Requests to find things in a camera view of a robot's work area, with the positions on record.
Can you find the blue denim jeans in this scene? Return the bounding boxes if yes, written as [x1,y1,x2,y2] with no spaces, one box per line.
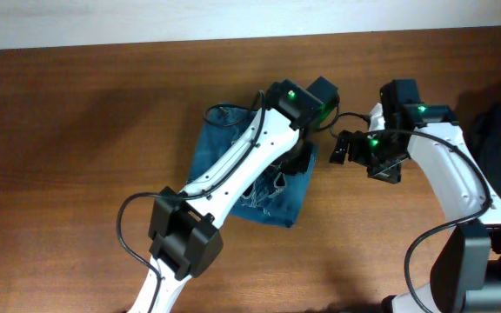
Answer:
[187,104,318,228]

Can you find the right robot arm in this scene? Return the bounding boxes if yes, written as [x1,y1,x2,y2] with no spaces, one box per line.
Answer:
[330,79,501,313]

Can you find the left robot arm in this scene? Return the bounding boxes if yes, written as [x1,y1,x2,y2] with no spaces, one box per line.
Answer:
[131,77,339,312]

